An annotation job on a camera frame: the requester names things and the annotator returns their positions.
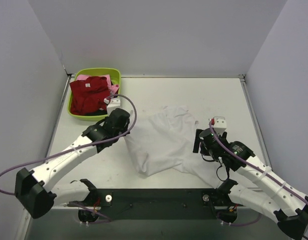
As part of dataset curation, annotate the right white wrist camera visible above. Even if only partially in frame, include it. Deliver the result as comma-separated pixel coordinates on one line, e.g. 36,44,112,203
210,116,227,136

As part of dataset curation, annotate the pink t shirt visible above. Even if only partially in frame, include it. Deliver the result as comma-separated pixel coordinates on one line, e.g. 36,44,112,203
76,73,120,111

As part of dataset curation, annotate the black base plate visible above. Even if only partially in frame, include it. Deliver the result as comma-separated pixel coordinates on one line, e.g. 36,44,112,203
66,188,248,221

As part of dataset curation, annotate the red t shirt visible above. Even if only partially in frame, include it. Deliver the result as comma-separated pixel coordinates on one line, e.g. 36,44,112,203
69,76,113,116

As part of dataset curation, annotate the black t shirt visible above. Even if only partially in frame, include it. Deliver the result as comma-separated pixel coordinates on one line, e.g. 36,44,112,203
82,75,120,116

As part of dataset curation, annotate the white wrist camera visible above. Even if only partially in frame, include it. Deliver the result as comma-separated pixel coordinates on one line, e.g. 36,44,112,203
210,116,227,136
104,97,121,115

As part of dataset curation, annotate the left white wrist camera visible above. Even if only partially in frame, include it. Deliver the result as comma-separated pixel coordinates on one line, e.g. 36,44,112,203
104,97,121,115

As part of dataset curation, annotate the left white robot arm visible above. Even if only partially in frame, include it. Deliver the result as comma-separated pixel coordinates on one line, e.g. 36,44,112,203
14,108,130,219

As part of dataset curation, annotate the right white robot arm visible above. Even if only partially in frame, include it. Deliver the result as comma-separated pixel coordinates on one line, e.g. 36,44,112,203
193,128,308,240

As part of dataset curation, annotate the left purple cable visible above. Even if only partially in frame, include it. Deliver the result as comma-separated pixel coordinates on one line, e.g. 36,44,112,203
0,94,137,224

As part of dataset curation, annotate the white t shirt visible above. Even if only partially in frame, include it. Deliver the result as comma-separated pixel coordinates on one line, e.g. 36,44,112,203
124,105,221,188

